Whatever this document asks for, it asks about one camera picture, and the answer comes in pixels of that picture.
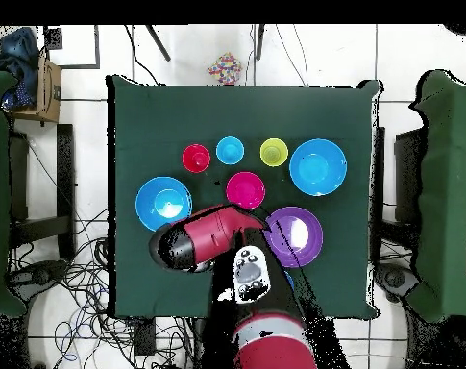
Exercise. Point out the blue denim cloth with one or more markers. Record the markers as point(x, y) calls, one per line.
point(17, 54)

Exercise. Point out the light blue cup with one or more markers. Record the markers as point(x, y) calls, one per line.
point(230, 150)

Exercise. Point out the red cup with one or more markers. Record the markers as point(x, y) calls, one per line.
point(196, 158)

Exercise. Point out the cardboard box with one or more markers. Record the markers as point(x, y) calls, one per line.
point(48, 96)

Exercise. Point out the dark green tablecloth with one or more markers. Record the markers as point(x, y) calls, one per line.
point(236, 115)

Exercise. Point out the grey pedestal foot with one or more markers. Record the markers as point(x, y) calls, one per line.
point(394, 278)
point(36, 273)

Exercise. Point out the pink bowl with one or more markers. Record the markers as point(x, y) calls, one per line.
point(245, 190)

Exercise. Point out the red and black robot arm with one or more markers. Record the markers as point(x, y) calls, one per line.
point(213, 234)

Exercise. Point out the black stool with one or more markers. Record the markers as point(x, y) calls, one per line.
point(407, 177)
point(65, 173)

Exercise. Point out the black tripod leg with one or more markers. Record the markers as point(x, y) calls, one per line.
point(260, 42)
point(158, 44)

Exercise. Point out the colourful patterned box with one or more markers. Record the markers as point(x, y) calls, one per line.
point(225, 68)

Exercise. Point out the small dark blue bowl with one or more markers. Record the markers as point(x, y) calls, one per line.
point(290, 278)

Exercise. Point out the purple bowl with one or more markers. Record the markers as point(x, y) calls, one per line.
point(305, 238)

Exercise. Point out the yellow cup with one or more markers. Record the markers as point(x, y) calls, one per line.
point(274, 152)

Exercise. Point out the large light blue bowl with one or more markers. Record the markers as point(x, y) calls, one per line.
point(318, 167)
point(161, 201)

